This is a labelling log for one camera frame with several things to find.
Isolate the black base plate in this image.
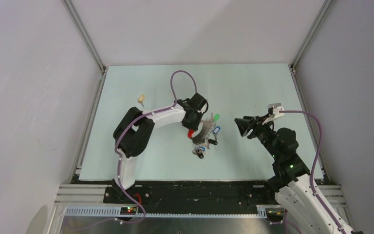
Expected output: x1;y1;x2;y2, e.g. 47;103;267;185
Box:
103;181;277;214

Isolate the steel key holder red handle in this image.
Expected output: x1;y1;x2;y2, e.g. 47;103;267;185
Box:
187;120;215;145

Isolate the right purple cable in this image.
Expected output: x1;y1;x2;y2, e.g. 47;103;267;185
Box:
282;110;347;234

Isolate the left aluminium corner post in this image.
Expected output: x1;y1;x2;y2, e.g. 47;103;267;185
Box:
61;0;106;74

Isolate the black key tag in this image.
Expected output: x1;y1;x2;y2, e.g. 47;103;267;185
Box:
207;139;218;145

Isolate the aluminium frame rail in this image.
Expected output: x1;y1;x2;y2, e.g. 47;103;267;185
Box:
54;184;107;205

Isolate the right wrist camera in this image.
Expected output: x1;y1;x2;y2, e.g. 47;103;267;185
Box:
262;103;284;125

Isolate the aluminium corner post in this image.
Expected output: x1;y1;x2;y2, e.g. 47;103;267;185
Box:
290;0;336;74
61;0;106;74

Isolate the grey cable duct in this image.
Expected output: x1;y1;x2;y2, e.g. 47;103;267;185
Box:
65;206;267;218

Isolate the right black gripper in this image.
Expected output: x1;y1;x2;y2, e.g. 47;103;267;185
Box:
234;113;280;159

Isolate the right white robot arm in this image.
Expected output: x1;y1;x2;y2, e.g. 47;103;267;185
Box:
234;116;356;234

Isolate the right aluminium corner post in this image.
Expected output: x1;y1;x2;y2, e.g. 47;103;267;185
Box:
290;0;336;74

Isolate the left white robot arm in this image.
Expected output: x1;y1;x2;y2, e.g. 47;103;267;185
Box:
113;93;208;203

